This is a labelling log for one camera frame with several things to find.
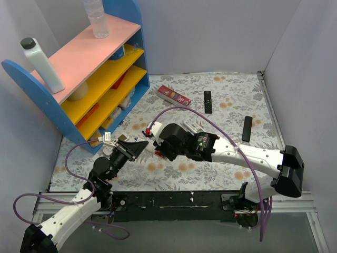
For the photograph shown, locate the black remote control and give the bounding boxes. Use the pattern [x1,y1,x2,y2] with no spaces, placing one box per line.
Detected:
[242,116,253,142]

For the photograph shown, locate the slim white remote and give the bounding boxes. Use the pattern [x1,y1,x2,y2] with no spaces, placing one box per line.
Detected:
[145,143,166,160]

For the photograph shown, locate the pile of small batteries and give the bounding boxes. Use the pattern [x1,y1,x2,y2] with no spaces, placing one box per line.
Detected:
[135,130,147,142]

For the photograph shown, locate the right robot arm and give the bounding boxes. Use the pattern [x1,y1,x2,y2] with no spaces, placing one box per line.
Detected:
[151,122,304,210]

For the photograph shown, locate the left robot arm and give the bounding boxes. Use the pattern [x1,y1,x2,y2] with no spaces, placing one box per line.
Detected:
[20,140,148,252]

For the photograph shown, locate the small white display remote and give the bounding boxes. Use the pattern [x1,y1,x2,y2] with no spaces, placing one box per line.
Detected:
[103,133,129,157]

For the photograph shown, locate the white ac remote upper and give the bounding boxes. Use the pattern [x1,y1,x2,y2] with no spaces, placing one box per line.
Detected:
[183,119,204,134]

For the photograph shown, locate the black tv remote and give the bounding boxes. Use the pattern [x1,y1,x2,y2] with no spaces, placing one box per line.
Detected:
[204,91,213,114]

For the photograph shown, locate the white packets on shelf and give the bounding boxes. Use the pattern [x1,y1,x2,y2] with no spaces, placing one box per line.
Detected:
[101,95,131,130]

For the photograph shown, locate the red toothpaste box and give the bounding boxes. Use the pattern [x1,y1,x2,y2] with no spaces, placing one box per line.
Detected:
[156,85,191,107]

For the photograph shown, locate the orange box on shelf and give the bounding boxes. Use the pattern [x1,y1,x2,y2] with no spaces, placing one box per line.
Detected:
[76,103,100,128]

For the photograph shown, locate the floral table mat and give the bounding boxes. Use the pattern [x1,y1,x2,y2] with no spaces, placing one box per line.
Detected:
[49,73,294,192]

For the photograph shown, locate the beige cylinder on shelf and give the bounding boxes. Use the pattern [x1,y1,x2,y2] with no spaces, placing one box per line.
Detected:
[67,82,88,101]

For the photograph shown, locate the blue pink yellow shelf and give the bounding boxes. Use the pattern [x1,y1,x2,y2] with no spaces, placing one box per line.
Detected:
[2,1,150,154]

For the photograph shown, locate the blue white can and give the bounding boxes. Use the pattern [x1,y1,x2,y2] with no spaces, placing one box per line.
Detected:
[109,45,125,61]

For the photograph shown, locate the white bottle black cap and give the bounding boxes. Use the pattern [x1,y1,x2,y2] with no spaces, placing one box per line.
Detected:
[20,37,65,93]

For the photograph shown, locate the clear plastic water bottle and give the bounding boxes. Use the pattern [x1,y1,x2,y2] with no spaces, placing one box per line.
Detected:
[83,0,110,38]

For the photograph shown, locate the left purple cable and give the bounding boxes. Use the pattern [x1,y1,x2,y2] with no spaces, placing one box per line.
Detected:
[13,139,130,240]

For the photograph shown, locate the purple cable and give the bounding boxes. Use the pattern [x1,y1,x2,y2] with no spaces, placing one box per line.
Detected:
[13,139,130,240]
[151,106,273,242]

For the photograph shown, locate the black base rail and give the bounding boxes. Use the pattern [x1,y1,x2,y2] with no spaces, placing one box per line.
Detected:
[91,191,271,230]

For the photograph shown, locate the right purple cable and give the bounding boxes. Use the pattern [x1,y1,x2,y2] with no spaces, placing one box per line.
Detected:
[151,106,273,242]

